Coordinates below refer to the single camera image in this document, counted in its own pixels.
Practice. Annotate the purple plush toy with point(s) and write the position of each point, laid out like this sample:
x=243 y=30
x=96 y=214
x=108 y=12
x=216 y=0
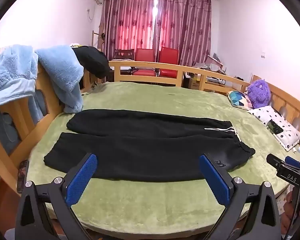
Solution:
x=258 y=93

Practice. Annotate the red patterned curtain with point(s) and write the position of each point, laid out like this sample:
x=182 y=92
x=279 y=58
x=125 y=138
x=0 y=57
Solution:
x=130 y=22
x=187 y=25

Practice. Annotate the geometric patterned pillow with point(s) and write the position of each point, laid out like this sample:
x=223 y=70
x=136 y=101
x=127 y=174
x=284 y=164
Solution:
x=238 y=100

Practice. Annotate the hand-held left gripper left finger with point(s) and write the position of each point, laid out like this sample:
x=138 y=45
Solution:
x=81 y=180

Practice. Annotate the dark wooden chair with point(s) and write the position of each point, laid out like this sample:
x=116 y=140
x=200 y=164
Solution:
x=123 y=55

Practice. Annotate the pile of plastic packaging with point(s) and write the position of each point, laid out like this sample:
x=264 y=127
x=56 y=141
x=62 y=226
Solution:
x=212 y=63

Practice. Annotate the green fleece blanket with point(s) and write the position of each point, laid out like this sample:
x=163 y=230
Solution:
x=150 y=207

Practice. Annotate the wooden bed frame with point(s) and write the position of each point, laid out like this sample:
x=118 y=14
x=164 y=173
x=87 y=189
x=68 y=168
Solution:
x=145 y=66

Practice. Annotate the cardboard box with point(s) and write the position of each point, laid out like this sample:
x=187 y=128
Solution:
x=193 y=83

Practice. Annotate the dark phone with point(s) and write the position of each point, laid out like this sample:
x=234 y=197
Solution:
x=274 y=127

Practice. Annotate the person's right hand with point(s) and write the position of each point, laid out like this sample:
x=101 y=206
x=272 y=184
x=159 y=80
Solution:
x=290 y=202

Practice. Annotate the wooden coat rack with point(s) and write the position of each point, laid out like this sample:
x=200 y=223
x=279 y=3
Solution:
x=100 y=37

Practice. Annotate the black garment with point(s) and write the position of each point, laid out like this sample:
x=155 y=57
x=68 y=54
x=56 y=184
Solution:
x=93 y=60

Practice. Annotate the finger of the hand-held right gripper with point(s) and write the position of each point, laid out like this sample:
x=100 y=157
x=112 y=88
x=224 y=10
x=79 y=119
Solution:
x=275 y=160

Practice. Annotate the black pants with white stripes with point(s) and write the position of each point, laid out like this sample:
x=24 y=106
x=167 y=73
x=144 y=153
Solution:
x=145 y=152

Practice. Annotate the black remote control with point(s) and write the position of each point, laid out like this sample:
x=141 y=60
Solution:
x=22 y=175

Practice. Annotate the light blue fleece garment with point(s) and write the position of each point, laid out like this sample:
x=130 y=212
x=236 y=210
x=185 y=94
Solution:
x=10 y=75
x=62 y=72

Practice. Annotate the white dotted pillow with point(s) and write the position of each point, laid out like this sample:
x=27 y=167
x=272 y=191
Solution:
x=277 y=122

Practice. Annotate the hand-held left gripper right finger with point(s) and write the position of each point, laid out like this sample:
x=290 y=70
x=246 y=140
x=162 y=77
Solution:
x=215 y=180

